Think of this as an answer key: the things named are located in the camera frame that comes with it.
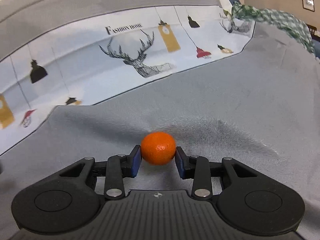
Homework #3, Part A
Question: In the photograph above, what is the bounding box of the white deer print cloth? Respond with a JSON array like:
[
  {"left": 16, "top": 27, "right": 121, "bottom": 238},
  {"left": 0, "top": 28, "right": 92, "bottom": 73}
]
[{"left": 1, "top": 0, "right": 255, "bottom": 153}]

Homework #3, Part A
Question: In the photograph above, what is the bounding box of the orange mandarin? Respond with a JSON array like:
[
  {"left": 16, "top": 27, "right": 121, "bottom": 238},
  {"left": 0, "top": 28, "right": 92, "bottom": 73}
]
[{"left": 140, "top": 132, "right": 176, "bottom": 165}]

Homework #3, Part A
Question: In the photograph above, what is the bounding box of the green checkered cloth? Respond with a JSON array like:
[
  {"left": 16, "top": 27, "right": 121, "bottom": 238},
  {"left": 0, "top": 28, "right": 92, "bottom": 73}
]
[{"left": 231, "top": 2, "right": 316, "bottom": 55}]

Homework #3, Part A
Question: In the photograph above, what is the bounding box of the grey sofa cover cloth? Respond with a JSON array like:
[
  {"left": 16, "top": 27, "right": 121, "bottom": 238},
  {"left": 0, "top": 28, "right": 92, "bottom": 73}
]
[{"left": 0, "top": 0, "right": 320, "bottom": 240}]

